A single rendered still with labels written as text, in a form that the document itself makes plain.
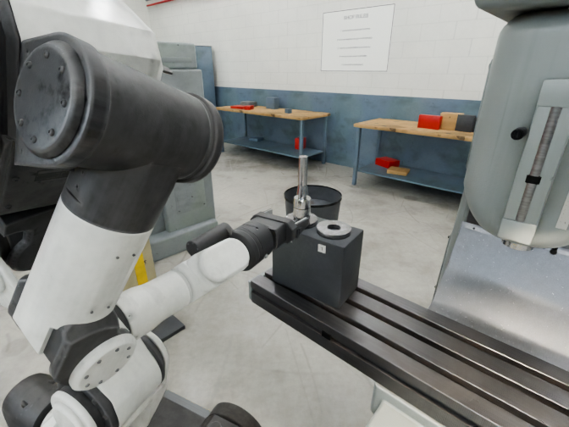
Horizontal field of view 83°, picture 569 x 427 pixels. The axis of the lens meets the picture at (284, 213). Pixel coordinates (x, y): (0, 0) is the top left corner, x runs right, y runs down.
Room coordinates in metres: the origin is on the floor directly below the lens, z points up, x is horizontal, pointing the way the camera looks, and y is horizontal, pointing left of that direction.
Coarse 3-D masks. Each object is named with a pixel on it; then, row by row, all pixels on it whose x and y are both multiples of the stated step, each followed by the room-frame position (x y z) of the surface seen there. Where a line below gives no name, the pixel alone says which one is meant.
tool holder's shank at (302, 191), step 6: (300, 156) 0.81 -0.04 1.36; (306, 156) 0.81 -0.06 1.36; (300, 162) 0.80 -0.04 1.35; (306, 162) 0.80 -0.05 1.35; (300, 168) 0.80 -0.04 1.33; (306, 168) 0.80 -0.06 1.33; (300, 174) 0.80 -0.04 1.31; (306, 174) 0.80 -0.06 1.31; (300, 180) 0.80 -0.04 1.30; (306, 180) 0.80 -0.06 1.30; (300, 186) 0.80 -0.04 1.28; (306, 186) 0.80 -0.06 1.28; (300, 192) 0.80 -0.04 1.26; (306, 192) 0.80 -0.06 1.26
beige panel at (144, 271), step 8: (144, 248) 1.68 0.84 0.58; (144, 256) 1.67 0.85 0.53; (136, 264) 1.63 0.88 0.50; (144, 264) 1.66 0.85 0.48; (152, 264) 1.70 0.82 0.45; (136, 272) 1.62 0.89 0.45; (144, 272) 1.66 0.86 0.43; (152, 272) 1.70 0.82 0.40; (128, 280) 1.59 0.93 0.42; (136, 280) 1.62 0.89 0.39; (144, 280) 1.65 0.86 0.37; (128, 288) 1.58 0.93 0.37; (168, 320) 1.68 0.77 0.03; (176, 320) 1.68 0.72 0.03; (160, 328) 1.61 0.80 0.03; (168, 328) 1.61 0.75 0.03; (176, 328) 1.61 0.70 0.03; (184, 328) 1.63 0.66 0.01; (160, 336) 1.53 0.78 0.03; (168, 336) 1.55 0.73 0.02
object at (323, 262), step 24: (288, 216) 0.82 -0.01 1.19; (312, 216) 0.82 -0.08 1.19; (312, 240) 0.72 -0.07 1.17; (336, 240) 0.71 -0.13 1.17; (360, 240) 0.75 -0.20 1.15; (288, 264) 0.76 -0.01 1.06; (312, 264) 0.72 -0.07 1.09; (336, 264) 0.68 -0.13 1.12; (312, 288) 0.72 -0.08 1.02; (336, 288) 0.68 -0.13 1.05
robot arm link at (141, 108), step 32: (128, 96) 0.25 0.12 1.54; (160, 96) 0.29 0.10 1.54; (192, 96) 0.35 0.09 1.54; (128, 128) 0.25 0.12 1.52; (160, 128) 0.27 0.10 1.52; (192, 128) 0.30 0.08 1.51; (96, 160) 0.24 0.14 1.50; (128, 160) 0.26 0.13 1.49; (160, 160) 0.28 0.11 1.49; (192, 160) 0.31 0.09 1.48; (64, 192) 0.28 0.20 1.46; (96, 192) 0.26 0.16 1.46; (128, 192) 0.27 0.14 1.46; (160, 192) 0.29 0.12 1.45; (96, 224) 0.26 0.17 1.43; (128, 224) 0.27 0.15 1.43
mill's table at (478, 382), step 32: (256, 288) 0.78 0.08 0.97; (288, 288) 0.79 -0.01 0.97; (288, 320) 0.70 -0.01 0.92; (320, 320) 0.63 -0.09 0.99; (352, 320) 0.63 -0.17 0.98; (384, 320) 0.64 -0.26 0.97; (416, 320) 0.63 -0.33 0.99; (448, 320) 0.63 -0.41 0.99; (352, 352) 0.57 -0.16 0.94; (384, 352) 0.53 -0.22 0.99; (416, 352) 0.53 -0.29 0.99; (448, 352) 0.54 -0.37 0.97; (480, 352) 0.53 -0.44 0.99; (512, 352) 0.53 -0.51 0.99; (384, 384) 0.51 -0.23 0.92; (416, 384) 0.46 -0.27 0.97; (448, 384) 0.45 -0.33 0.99; (480, 384) 0.45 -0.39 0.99; (512, 384) 0.46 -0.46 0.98; (544, 384) 0.45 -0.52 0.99; (448, 416) 0.42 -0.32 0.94; (480, 416) 0.39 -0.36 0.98; (512, 416) 0.39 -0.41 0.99; (544, 416) 0.39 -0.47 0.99
